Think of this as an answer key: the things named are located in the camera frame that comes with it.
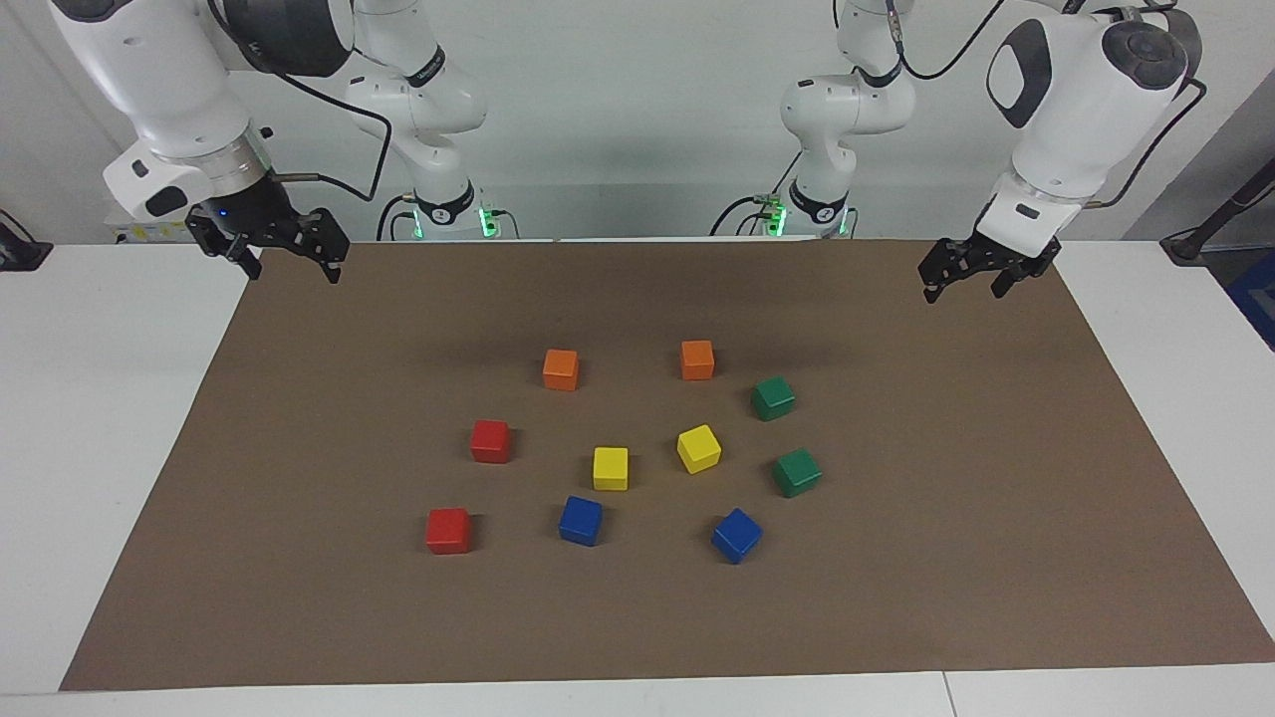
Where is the blue wooden cube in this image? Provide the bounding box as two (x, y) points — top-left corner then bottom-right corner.
(711, 508), (764, 565)
(558, 495), (604, 547)

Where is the black device at table edge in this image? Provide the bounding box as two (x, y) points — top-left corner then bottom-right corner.
(0, 209), (54, 272)

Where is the green wooden cube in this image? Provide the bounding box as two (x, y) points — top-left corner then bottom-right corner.
(751, 375), (797, 422)
(772, 448), (824, 499)

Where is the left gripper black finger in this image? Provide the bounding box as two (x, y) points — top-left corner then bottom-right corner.
(917, 237), (987, 305)
(990, 261), (1043, 301)

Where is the black left arm base cable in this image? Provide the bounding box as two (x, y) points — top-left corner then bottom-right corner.
(709, 149), (804, 238)

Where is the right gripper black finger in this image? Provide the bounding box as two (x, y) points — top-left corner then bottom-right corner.
(284, 207), (351, 286)
(185, 214), (263, 281)

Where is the black stand foot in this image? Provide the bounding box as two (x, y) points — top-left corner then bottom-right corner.
(1160, 157), (1275, 266)

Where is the white labelled box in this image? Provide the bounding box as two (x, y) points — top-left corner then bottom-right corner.
(112, 219), (200, 246)

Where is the black right arm base cable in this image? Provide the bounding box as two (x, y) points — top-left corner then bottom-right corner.
(376, 192), (419, 241)

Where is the brown table mat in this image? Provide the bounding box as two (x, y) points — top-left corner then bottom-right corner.
(60, 239), (1275, 692)

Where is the black arm base cable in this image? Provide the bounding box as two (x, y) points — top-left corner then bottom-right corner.
(709, 149), (804, 238)
(376, 192), (419, 241)

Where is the blue floor object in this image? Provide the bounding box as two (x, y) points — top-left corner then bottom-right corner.
(1227, 249), (1275, 352)

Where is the red wooden cube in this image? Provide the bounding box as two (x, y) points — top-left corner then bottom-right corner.
(470, 419), (512, 465)
(425, 508), (472, 556)

